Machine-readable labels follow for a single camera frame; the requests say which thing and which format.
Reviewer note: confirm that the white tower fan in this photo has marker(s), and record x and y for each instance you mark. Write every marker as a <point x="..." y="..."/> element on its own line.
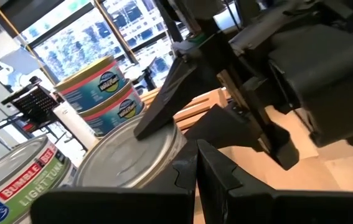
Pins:
<point x="73" y="124"/>

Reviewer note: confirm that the wooden slatted shelf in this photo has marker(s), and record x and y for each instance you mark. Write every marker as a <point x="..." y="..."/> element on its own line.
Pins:
<point x="201" y="104"/>

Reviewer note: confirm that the black mesh rack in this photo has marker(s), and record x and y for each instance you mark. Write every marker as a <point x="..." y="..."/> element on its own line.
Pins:
<point x="34" y="102"/>

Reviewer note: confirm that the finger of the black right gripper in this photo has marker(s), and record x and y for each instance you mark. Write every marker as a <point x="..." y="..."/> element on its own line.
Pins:
<point x="223" y="130"/>
<point x="170" y="99"/>

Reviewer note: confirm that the blue label seafood can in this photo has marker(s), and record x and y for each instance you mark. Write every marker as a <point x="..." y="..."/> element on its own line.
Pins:
<point x="92" y="87"/>
<point x="114" y="112"/>

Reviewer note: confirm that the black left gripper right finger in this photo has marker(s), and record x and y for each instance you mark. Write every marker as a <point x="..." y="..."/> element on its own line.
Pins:
<point x="223" y="186"/>

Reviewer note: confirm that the green label tuna can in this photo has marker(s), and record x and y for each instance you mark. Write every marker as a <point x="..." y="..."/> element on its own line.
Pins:
<point x="123" y="155"/>
<point x="23" y="183"/>

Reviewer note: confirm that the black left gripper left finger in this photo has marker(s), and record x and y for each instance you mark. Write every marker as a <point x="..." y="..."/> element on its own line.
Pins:
<point x="176" y="174"/>

